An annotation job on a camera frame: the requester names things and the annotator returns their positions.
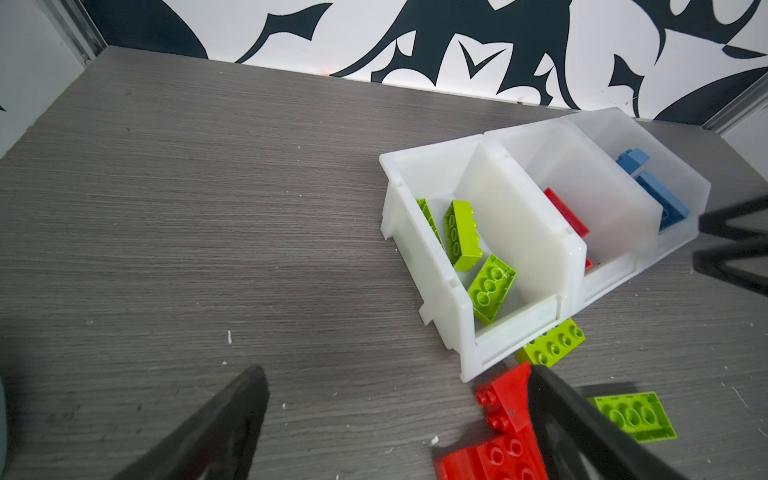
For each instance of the red arch lego piece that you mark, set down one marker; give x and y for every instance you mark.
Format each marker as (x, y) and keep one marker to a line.
(513, 455)

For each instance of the left white bin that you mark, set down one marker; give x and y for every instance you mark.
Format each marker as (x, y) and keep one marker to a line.
(515, 222)

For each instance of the aluminium frame rail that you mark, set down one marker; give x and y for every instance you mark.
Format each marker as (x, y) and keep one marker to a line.
(746, 105)

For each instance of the red lego brick pair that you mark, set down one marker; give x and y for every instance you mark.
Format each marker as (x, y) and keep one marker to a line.
(571, 218)

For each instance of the small red lego brick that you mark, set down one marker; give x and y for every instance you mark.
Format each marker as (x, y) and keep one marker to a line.
(505, 400)

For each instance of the blue lego brick cluster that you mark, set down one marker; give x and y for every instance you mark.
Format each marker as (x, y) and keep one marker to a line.
(674, 210)

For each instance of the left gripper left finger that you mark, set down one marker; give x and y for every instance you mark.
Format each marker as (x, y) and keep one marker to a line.
(217, 442)

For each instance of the white bin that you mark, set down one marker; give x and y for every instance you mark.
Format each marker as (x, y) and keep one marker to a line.
(622, 218)
(515, 222)
(615, 132)

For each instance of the blue lego brick bottom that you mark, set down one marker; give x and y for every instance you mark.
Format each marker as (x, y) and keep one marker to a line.
(632, 160)

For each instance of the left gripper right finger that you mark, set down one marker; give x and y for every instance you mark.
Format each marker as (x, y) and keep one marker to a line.
(612, 452)

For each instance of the middle white bin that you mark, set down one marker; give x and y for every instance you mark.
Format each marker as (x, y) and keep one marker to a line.
(622, 218)

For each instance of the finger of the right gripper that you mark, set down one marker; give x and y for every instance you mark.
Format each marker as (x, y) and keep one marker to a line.
(715, 263)
(716, 222)

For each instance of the green lego brick cluster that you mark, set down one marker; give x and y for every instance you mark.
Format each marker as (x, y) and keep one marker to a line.
(490, 288)

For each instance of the right white bin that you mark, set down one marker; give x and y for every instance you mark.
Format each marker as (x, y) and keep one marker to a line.
(615, 132)

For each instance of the lone green lego brick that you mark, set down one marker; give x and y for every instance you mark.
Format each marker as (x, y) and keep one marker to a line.
(424, 208)

